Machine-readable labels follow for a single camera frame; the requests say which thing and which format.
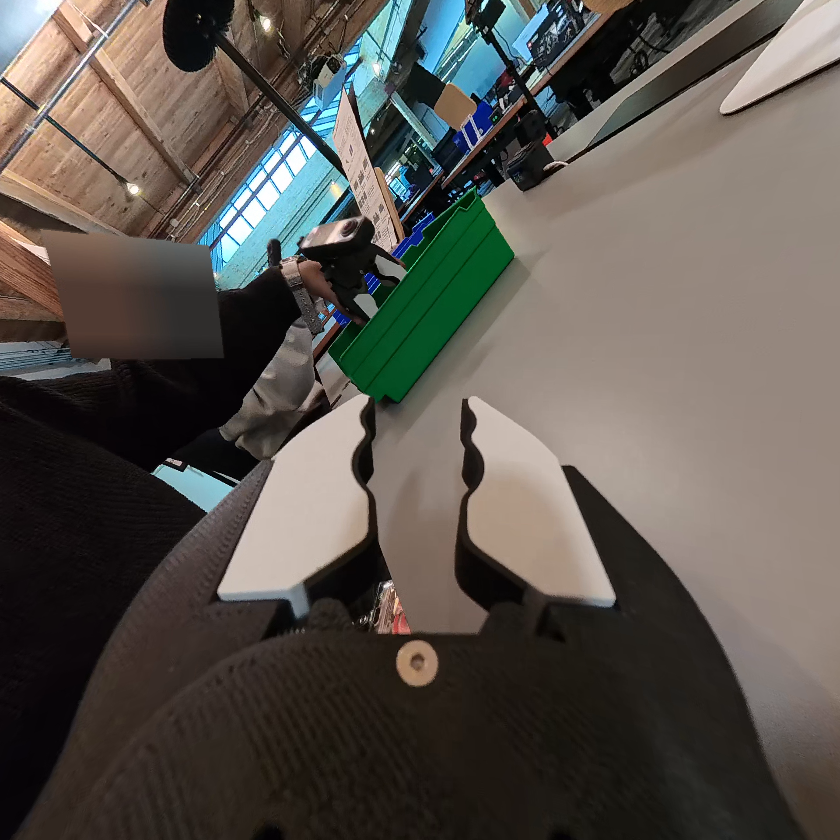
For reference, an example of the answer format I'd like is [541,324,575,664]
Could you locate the silver wrist watch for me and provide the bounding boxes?
[279,256,327,337]

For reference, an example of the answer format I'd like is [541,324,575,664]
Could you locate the standing sign board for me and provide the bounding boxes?
[331,85,406,256]

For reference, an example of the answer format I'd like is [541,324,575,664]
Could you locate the black pole with round disc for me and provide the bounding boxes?
[162,0,352,181]

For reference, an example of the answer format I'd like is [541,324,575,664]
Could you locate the black tripod with monitor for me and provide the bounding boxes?
[466,0,549,142]

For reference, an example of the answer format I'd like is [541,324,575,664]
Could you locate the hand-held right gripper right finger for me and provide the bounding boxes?
[454,396,618,611]

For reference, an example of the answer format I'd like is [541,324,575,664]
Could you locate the stack of blue bins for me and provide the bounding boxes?
[391,213,435,258]

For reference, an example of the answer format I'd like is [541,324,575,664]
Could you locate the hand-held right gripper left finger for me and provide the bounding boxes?
[217,394,382,621]

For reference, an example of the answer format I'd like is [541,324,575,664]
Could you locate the green plastic bin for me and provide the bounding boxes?
[328,187,516,404]

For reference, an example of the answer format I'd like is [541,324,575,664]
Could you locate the person's left hand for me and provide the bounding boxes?
[302,260,367,324]

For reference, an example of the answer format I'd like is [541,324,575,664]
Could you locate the stack of black batteries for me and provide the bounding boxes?
[507,141,555,193]

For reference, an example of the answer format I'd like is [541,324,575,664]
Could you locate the white tablet stand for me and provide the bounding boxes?
[718,0,840,118]

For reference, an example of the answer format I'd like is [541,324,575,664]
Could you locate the person's left forearm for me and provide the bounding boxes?
[118,266,309,470]

